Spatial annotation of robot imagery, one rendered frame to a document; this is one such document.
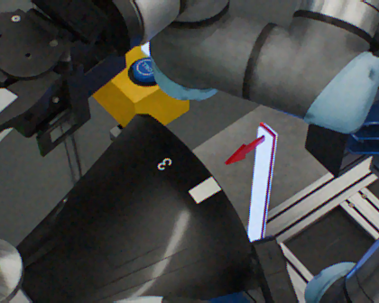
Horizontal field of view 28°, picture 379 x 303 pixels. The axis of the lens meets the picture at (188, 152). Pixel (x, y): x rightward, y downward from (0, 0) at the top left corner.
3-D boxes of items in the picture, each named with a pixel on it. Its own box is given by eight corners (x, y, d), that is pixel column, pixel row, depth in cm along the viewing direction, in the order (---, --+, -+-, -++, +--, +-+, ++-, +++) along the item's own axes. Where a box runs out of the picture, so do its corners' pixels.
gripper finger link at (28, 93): (-1, 159, 50) (79, 76, 54) (-6, 144, 49) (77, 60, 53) (-54, 130, 51) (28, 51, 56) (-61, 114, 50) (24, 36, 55)
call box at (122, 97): (78, 87, 119) (68, 39, 111) (128, 58, 123) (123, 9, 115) (138, 150, 112) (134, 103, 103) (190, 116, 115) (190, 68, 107)
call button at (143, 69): (127, 73, 107) (126, 65, 106) (150, 60, 109) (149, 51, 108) (144, 89, 106) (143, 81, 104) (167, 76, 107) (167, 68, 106)
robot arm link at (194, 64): (238, 129, 73) (244, 46, 64) (136, 91, 76) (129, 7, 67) (270, 76, 77) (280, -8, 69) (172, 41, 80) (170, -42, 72)
